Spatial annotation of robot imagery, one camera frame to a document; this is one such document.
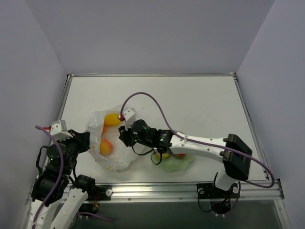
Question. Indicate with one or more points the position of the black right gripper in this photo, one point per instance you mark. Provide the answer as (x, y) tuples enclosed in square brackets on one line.
[(125, 136)]

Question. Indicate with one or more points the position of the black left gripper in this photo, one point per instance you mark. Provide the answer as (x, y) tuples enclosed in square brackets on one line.
[(79, 139)]

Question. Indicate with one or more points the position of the yellow fake lemon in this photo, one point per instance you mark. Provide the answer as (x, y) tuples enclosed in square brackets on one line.
[(112, 120)]

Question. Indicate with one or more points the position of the white plastic bag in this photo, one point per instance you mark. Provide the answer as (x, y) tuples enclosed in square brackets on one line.
[(121, 156)]

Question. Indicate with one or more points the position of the pink yellow fake peach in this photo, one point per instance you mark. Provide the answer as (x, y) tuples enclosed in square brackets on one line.
[(106, 147)]

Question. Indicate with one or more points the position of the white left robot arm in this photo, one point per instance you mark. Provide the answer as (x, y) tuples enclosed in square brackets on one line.
[(56, 196)]

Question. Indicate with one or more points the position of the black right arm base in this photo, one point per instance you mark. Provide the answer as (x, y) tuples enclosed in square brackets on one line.
[(217, 201)]

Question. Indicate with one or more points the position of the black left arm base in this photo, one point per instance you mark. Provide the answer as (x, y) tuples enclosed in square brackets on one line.
[(96, 196)]

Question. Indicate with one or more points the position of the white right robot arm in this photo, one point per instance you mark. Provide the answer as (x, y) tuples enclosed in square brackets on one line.
[(232, 152)]

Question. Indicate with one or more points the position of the green glass plate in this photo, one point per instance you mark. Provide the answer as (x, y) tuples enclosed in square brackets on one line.
[(172, 163)]

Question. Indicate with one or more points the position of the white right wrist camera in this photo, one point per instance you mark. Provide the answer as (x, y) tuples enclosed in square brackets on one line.
[(128, 116)]

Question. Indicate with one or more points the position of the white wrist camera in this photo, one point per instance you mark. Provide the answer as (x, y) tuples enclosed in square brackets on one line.
[(128, 116), (59, 130)]

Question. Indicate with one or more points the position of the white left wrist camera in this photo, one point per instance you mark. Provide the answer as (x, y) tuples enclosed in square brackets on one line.
[(59, 130)]

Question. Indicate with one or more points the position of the aluminium table frame rail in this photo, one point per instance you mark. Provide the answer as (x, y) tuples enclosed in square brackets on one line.
[(207, 105)]

